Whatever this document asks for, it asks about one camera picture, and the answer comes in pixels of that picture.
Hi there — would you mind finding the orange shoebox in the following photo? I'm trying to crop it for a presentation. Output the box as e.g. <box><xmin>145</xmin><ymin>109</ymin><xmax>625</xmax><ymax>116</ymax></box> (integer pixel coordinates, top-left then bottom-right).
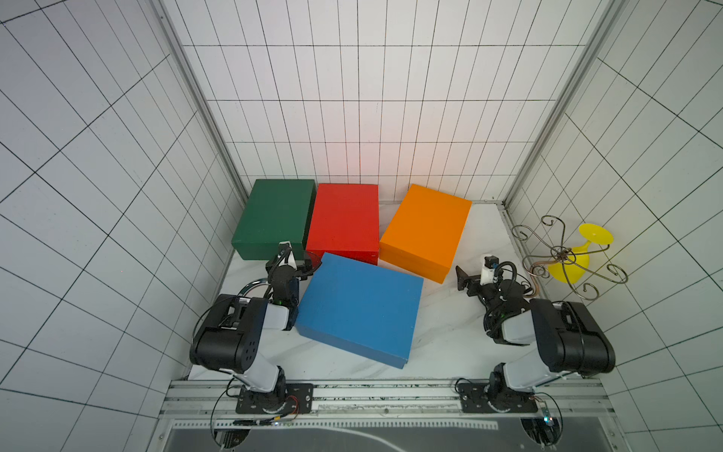
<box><xmin>380</xmin><ymin>185</ymin><xmax>473</xmax><ymax>284</ymax></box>

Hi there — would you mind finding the blue shoebox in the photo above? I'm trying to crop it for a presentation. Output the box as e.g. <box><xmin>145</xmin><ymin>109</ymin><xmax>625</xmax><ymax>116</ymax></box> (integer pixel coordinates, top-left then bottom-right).
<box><xmin>295</xmin><ymin>252</ymin><xmax>424</xmax><ymax>369</ymax></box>

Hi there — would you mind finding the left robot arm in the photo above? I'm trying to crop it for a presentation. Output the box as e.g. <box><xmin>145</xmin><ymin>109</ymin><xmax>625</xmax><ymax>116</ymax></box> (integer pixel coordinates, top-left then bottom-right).
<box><xmin>189</xmin><ymin>254</ymin><xmax>316</xmax><ymax>404</ymax></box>

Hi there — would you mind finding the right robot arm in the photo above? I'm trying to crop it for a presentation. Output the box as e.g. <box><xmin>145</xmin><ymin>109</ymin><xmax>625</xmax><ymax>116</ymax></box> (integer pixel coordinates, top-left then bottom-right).
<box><xmin>455</xmin><ymin>261</ymin><xmax>616</xmax><ymax>401</ymax></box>

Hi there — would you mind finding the round white plate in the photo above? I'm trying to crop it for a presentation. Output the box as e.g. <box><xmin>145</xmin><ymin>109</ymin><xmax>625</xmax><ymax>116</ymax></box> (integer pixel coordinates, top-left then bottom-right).
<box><xmin>237</xmin><ymin>278</ymin><xmax>272</xmax><ymax>301</ymax></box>

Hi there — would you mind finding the green shoebox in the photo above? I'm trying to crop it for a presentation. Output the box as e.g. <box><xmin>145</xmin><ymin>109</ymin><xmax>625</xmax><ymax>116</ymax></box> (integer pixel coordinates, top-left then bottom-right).
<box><xmin>232</xmin><ymin>179</ymin><xmax>316</xmax><ymax>261</ymax></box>

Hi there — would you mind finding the yellow plastic goblet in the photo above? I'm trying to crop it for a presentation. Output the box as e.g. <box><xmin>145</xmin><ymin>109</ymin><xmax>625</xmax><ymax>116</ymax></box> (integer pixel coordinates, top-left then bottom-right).
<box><xmin>548</xmin><ymin>223</ymin><xmax>614</xmax><ymax>284</ymax></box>

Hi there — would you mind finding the red shoebox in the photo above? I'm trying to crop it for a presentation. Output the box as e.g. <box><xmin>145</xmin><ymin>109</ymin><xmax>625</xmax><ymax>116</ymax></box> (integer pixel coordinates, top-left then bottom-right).
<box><xmin>306</xmin><ymin>184</ymin><xmax>380</xmax><ymax>266</ymax></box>

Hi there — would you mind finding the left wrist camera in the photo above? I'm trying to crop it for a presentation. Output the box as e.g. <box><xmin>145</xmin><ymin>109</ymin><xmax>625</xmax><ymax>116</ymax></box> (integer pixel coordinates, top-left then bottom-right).
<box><xmin>277</xmin><ymin>241</ymin><xmax>297</xmax><ymax>269</ymax></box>

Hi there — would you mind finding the ornate metal wire stand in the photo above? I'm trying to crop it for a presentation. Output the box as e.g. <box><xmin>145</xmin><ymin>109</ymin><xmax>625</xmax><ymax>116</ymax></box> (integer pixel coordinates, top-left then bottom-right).
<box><xmin>511</xmin><ymin>215</ymin><xmax>629</xmax><ymax>301</ymax></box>

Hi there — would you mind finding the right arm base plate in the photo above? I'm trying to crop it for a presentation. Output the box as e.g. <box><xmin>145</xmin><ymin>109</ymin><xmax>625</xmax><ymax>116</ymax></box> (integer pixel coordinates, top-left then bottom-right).
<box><xmin>454</xmin><ymin>379</ymin><xmax>538</xmax><ymax>414</ymax></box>

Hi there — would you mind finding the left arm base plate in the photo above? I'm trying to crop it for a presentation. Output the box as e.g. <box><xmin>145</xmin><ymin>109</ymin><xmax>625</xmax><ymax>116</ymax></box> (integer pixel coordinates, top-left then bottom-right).
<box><xmin>235</xmin><ymin>383</ymin><xmax>316</xmax><ymax>415</ymax></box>

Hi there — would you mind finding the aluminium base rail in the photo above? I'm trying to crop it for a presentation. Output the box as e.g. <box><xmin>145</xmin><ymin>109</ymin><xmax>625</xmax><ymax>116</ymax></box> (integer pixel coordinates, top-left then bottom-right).
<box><xmin>160</xmin><ymin>379</ymin><xmax>615</xmax><ymax>429</ymax></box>

